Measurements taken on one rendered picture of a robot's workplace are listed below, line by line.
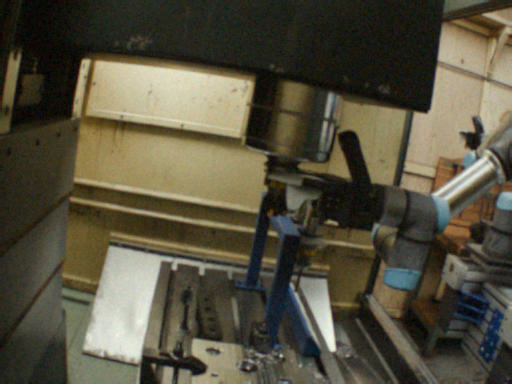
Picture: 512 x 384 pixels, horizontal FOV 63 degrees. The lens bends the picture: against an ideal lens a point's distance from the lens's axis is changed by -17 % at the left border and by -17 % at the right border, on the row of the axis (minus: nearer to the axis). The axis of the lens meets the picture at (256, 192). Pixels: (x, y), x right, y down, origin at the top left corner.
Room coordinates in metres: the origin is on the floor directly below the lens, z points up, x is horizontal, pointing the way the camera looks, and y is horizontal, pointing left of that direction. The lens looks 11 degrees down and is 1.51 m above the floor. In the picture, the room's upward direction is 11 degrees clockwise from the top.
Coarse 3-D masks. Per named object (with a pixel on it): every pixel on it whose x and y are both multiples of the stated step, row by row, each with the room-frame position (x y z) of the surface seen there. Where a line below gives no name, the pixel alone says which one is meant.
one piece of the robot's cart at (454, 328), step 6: (444, 306) 1.54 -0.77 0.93; (444, 312) 1.52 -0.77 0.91; (450, 312) 1.47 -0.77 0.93; (444, 318) 1.50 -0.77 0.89; (450, 318) 1.46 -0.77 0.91; (456, 318) 1.47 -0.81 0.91; (462, 318) 1.46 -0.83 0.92; (438, 324) 1.53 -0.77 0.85; (444, 324) 1.49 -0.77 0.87; (450, 324) 1.45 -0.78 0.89; (456, 324) 1.45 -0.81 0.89; (462, 324) 1.46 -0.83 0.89; (468, 324) 1.46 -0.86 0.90; (444, 330) 1.47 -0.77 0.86; (450, 330) 1.46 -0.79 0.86; (456, 330) 1.47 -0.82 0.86; (462, 330) 1.47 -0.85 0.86
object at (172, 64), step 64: (64, 0) 0.66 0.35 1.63; (128, 0) 0.67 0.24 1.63; (192, 0) 0.69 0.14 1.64; (256, 0) 0.70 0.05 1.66; (320, 0) 0.71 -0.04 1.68; (384, 0) 0.73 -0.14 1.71; (192, 64) 0.75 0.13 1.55; (256, 64) 0.70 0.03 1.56; (320, 64) 0.71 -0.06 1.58; (384, 64) 0.73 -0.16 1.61
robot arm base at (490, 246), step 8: (496, 232) 1.50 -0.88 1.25; (504, 232) 1.48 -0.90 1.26; (488, 240) 1.52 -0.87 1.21; (496, 240) 1.49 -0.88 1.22; (504, 240) 1.47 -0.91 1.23; (488, 248) 1.50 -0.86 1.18; (496, 248) 1.49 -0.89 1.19; (504, 248) 1.46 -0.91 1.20; (496, 256) 1.47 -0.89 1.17; (504, 256) 1.46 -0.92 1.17
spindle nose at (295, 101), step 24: (264, 96) 0.77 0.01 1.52; (288, 96) 0.76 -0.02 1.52; (312, 96) 0.76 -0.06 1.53; (336, 96) 0.79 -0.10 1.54; (264, 120) 0.77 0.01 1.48; (288, 120) 0.76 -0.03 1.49; (312, 120) 0.76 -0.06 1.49; (336, 120) 0.81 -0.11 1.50; (264, 144) 0.77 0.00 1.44; (288, 144) 0.76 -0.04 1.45; (312, 144) 0.77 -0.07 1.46
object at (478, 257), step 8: (472, 248) 1.56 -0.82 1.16; (480, 248) 1.57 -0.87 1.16; (472, 256) 1.57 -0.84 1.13; (480, 256) 1.48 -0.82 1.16; (488, 256) 1.47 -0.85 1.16; (480, 264) 1.49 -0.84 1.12; (488, 264) 1.41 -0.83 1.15; (496, 264) 1.41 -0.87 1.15; (504, 264) 1.42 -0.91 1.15; (488, 272) 1.46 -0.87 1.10; (496, 272) 1.48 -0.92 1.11; (504, 272) 1.48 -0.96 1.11
